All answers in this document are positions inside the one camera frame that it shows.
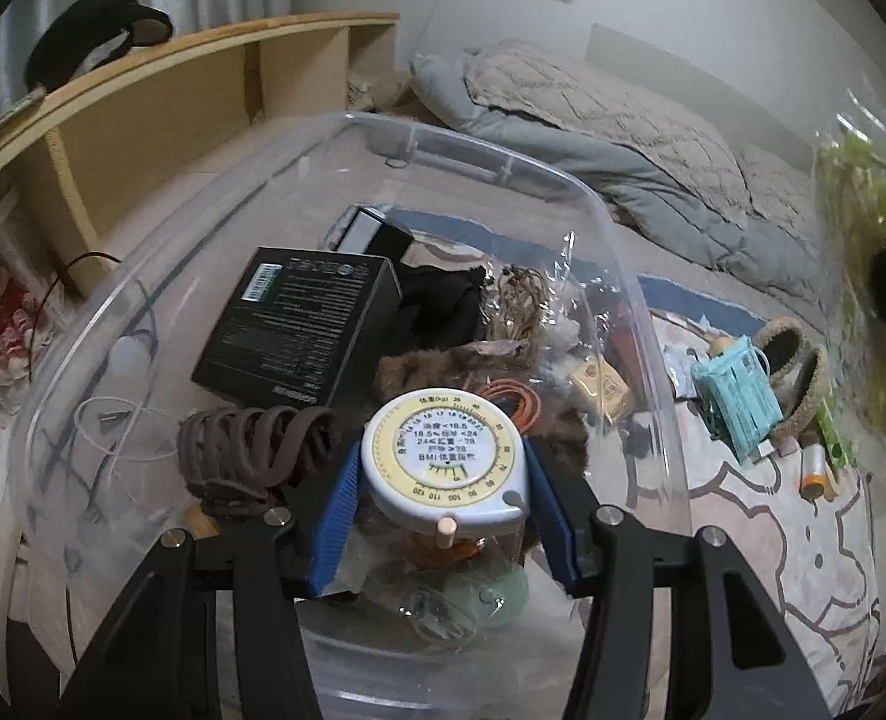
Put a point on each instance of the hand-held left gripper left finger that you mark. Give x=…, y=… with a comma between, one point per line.
x=334, y=517

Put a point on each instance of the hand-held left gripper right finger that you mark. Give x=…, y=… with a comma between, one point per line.
x=555, y=517

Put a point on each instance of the brown hair claw clip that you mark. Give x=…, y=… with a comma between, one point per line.
x=248, y=450

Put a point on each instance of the round white tape measure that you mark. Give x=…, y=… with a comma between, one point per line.
x=443, y=457

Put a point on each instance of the silver tube with orange cap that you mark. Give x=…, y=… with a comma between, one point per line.
x=813, y=469

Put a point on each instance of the black cardboard box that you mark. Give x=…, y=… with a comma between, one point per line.
x=285, y=315

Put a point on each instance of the clear plastic storage bin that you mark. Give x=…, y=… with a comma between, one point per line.
x=488, y=157

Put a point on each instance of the mint green round lid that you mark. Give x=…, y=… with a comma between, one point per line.
x=499, y=596

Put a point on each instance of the beige plush slipper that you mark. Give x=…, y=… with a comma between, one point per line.
x=784, y=330
x=814, y=382

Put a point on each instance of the small yellow box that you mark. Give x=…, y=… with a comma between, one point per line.
x=600, y=386

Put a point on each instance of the green dotted wipes pack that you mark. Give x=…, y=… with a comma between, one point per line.
x=833, y=435

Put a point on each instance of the brown furry pouch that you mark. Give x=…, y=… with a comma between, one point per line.
x=428, y=371

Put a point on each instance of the teal tissue pack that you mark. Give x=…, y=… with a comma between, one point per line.
x=739, y=397

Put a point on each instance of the white paper packet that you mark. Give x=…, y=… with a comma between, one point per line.
x=679, y=371

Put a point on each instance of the printed cartoon blanket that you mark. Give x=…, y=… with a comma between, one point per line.
x=750, y=540

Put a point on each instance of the black cloth pouch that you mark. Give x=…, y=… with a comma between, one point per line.
x=443, y=307

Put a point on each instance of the small black and white box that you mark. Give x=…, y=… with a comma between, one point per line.
x=383, y=240

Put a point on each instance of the white headboard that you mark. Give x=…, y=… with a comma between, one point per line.
x=713, y=75

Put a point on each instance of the grey blue duvet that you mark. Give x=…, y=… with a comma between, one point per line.
x=563, y=165

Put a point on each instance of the red dress doll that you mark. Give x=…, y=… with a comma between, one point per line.
x=4, y=307

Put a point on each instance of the beige plush toy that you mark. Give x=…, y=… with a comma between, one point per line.
x=372, y=94

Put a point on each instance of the wooden bedside shelf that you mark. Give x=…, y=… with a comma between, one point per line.
x=188, y=75

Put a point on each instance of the black visor cap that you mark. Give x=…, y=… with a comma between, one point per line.
x=90, y=22

